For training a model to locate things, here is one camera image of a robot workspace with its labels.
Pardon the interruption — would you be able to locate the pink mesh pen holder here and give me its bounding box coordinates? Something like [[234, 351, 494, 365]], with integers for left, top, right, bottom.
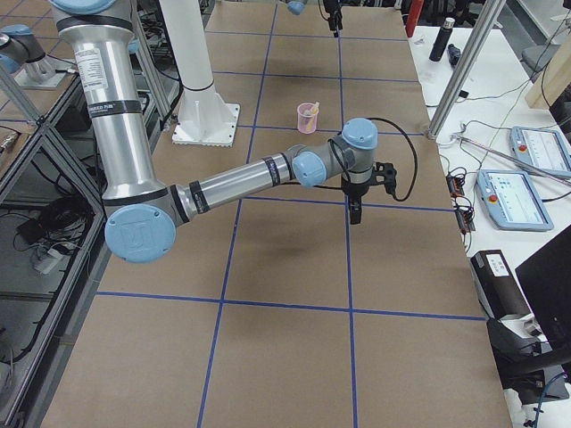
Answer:
[[297, 103, 319, 135]]

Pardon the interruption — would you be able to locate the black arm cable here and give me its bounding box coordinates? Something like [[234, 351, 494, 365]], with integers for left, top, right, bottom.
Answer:
[[368, 117, 419, 202]]

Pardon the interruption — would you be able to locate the black cardboard box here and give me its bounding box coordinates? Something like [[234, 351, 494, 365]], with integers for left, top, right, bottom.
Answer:
[[469, 250, 533, 321]]

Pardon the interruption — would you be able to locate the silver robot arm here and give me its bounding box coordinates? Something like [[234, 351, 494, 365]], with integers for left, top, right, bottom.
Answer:
[[1, 1, 116, 83], [52, 1, 380, 263]]

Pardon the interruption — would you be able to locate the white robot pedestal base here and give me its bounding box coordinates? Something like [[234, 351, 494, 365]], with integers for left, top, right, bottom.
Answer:
[[160, 0, 240, 147]]

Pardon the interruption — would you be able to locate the black water bottle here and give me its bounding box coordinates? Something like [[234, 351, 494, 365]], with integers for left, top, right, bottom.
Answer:
[[429, 17, 455, 62]]

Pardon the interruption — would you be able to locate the far teach pendant tablet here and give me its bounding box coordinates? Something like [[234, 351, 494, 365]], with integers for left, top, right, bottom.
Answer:
[[509, 127, 570, 178]]

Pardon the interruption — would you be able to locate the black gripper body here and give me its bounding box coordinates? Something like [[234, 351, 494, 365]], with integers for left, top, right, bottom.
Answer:
[[341, 177, 370, 225], [324, 0, 343, 30]]

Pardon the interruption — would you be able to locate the aluminium frame post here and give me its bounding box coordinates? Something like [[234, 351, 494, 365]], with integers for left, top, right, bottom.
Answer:
[[426, 0, 507, 141]]

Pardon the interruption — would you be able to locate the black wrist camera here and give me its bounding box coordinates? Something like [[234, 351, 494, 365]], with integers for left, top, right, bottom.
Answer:
[[371, 161, 397, 196]]

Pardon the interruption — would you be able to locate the near teach pendant tablet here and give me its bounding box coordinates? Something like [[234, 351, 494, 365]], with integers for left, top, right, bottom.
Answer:
[[476, 169, 554, 232]]

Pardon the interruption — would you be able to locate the teach pendant tablet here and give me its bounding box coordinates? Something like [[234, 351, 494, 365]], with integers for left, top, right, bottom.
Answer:
[[509, 127, 570, 178], [476, 169, 554, 232]]

